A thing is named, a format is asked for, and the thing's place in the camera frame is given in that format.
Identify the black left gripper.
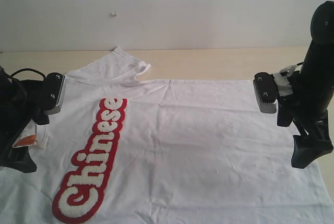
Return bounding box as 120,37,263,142
1,68,50,173

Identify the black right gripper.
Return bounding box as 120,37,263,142
276,71,333,169

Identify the white t-shirt with red lettering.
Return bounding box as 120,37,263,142
1,48,333,223

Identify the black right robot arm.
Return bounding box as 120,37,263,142
277,1,333,169

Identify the orange neck label tag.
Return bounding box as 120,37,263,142
16,135,36,147

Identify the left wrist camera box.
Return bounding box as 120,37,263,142
39,73,66,115

